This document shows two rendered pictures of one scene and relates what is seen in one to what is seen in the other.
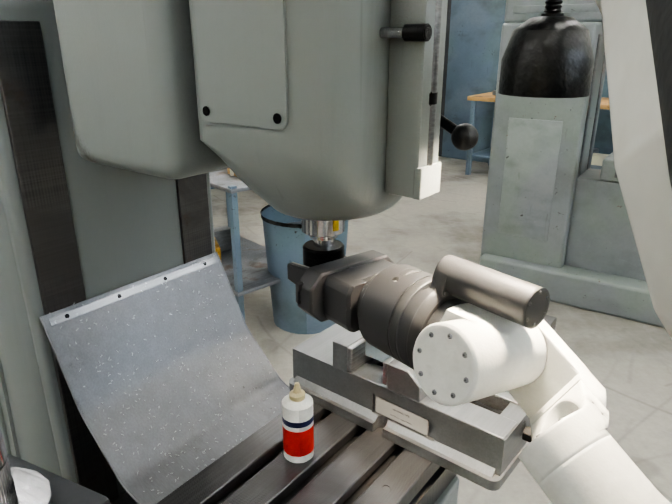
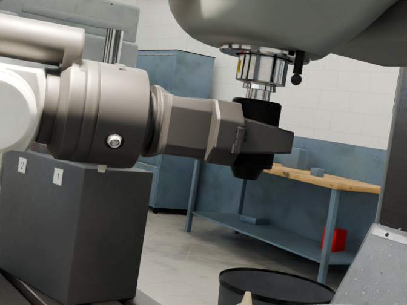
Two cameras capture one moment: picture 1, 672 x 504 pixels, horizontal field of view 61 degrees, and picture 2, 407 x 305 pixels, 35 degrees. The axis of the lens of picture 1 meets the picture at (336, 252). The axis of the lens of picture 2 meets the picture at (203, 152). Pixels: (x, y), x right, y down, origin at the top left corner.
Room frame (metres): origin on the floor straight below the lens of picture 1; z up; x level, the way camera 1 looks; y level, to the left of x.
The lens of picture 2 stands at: (0.77, -0.58, 1.24)
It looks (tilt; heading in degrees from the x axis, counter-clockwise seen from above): 3 degrees down; 110
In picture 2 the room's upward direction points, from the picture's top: 9 degrees clockwise
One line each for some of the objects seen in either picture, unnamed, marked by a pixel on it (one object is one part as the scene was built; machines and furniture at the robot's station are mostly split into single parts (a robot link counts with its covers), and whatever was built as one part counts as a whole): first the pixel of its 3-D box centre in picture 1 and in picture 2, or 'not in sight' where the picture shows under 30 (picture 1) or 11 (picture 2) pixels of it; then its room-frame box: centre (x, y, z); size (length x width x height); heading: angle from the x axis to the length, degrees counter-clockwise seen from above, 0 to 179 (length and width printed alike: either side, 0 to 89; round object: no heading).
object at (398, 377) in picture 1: (425, 362); not in sight; (0.70, -0.12, 1.06); 0.12 x 0.06 x 0.04; 141
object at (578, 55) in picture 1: (547, 54); not in sight; (0.50, -0.17, 1.47); 0.07 x 0.07 x 0.06
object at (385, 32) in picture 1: (397, 32); not in sight; (0.52, -0.05, 1.49); 0.06 x 0.01 x 0.01; 53
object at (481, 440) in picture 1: (408, 377); not in sight; (0.72, -0.10, 1.02); 0.35 x 0.15 x 0.11; 51
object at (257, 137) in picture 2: not in sight; (262, 138); (0.62, -0.01, 1.23); 0.06 x 0.02 x 0.03; 38
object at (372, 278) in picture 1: (378, 301); (156, 124); (0.53, -0.04, 1.23); 0.13 x 0.12 x 0.10; 128
